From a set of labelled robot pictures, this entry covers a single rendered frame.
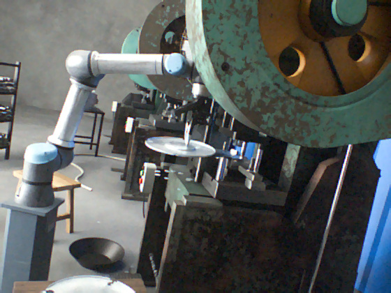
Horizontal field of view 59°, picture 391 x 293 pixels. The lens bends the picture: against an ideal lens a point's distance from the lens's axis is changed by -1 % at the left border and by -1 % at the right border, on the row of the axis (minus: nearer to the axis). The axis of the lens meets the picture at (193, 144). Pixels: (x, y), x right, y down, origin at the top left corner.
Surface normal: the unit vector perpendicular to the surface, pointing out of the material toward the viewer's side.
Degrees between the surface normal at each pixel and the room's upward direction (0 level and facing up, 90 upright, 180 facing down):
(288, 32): 90
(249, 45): 90
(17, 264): 90
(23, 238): 90
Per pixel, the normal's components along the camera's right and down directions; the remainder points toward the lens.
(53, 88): 0.25, 0.20
